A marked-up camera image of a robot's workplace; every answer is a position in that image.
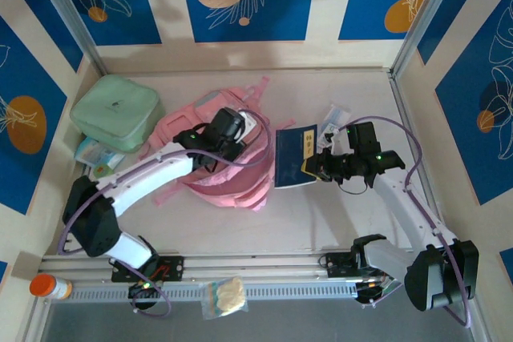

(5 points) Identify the dark blue book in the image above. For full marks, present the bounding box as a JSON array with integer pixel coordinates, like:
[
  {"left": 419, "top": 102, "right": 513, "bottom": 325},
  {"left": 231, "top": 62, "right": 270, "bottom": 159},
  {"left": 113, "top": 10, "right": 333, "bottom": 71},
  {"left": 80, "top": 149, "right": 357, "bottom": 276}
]
[{"left": 273, "top": 121, "right": 321, "bottom": 191}]

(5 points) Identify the pink backpack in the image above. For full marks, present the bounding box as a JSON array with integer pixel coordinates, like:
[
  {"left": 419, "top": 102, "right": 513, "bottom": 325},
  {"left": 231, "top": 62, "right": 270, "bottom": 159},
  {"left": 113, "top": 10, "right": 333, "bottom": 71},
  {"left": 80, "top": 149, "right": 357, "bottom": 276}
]
[{"left": 138, "top": 75, "right": 296, "bottom": 213}]

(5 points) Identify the white blue sachet packet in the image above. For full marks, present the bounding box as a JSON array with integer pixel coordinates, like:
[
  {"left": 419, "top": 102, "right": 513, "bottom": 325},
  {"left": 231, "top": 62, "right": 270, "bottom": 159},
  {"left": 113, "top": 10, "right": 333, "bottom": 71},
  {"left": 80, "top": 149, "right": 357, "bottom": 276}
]
[{"left": 318, "top": 103, "right": 352, "bottom": 149}]

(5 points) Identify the mint green zip case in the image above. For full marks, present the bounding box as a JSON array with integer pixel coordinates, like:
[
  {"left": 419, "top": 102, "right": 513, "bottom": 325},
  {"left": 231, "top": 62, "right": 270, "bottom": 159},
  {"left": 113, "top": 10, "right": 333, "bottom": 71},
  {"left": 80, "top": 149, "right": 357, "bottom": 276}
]
[{"left": 69, "top": 74, "right": 166, "bottom": 154}]

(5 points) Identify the blue white tissue packet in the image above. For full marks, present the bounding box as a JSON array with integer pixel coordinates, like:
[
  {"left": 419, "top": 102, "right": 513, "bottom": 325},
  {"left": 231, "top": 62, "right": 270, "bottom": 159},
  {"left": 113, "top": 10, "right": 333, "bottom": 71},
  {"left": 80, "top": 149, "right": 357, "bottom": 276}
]
[{"left": 75, "top": 136, "right": 125, "bottom": 170}]

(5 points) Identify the plastic bag with cotton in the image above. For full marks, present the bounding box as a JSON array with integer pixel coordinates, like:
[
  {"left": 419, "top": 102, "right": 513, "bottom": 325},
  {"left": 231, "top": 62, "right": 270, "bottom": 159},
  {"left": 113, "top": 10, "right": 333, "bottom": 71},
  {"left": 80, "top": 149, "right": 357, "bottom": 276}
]
[{"left": 199, "top": 276, "right": 249, "bottom": 321}]

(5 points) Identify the white bottle orange lid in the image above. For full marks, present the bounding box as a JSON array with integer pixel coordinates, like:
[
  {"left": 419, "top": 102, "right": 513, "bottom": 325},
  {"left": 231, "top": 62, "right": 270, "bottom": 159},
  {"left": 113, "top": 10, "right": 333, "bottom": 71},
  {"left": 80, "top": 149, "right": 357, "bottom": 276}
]
[{"left": 30, "top": 273, "right": 73, "bottom": 301}]

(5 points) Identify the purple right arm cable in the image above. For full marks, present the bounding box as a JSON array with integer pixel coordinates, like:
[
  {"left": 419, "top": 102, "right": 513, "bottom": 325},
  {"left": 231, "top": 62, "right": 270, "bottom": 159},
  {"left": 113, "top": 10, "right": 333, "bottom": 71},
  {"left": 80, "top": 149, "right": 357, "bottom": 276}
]
[{"left": 346, "top": 116, "right": 472, "bottom": 329}]

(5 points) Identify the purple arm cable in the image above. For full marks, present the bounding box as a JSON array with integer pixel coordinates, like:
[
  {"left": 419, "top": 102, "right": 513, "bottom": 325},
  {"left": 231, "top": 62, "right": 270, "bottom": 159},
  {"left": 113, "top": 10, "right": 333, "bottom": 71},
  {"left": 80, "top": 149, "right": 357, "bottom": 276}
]
[
  {"left": 346, "top": 116, "right": 472, "bottom": 329},
  {"left": 58, "top": 108, "right": 272, "bottom": 319}
]

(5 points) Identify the aluminium table side rail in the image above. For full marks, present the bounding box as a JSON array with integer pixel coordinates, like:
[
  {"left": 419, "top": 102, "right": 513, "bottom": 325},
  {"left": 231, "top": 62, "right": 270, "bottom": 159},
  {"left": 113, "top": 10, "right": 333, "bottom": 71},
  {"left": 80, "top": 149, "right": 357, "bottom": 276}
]
[{"left": 388, "top": 71, "right": 442, "bottom": 235}]

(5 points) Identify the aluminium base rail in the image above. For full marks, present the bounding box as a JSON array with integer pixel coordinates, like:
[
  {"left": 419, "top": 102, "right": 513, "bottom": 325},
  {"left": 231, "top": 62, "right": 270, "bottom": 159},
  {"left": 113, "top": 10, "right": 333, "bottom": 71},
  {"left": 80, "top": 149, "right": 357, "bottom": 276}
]
[{"left": 39, "top": 252, "right": 402, "bottom": 281}]

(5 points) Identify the grey slotted cable duct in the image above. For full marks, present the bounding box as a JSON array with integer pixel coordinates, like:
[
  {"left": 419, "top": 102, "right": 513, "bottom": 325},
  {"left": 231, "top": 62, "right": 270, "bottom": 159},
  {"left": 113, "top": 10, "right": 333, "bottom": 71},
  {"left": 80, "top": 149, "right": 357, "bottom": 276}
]
[{"left": 67, "top": 282, "right": 357, "bottom": 302}]

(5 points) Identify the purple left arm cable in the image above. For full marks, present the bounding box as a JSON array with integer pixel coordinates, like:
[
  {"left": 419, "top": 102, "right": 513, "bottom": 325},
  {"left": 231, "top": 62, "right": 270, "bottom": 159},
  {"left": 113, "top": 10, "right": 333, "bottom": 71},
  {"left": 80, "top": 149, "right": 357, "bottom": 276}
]
[{"left": 58, "top": 108, "right": 272, "bottom": 319}]

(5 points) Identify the aluminium corner post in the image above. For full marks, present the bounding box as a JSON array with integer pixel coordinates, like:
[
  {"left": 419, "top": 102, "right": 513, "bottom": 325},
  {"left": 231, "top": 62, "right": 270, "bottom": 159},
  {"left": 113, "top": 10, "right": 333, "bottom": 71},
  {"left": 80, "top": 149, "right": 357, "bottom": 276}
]
[
  {"left": 30, "top": 0, "right": 108, "bottom": 75},
  {"left": 389, "top": 0, "right": 469, "bottom": 78}
]

